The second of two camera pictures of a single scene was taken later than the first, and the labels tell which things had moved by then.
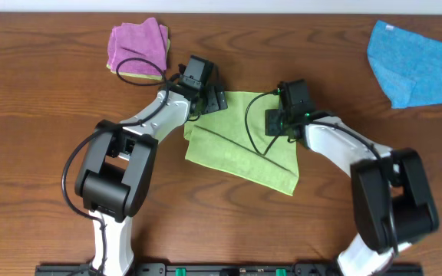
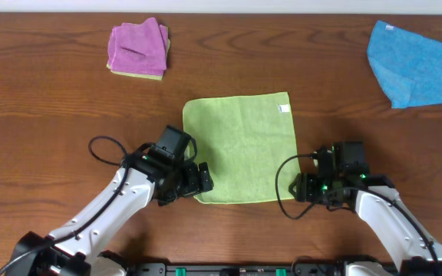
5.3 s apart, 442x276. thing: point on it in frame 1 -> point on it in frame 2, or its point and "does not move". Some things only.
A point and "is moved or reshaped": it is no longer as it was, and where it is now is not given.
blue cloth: x=413 y=70 does not move
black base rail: x=222 y=268 does not move
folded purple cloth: x=146 y=40 does not move
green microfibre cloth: x=232 y=141 is moved or reshaped
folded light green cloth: x=140 y=76 does not move
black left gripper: x=218 y=100 -> x=199 y=184
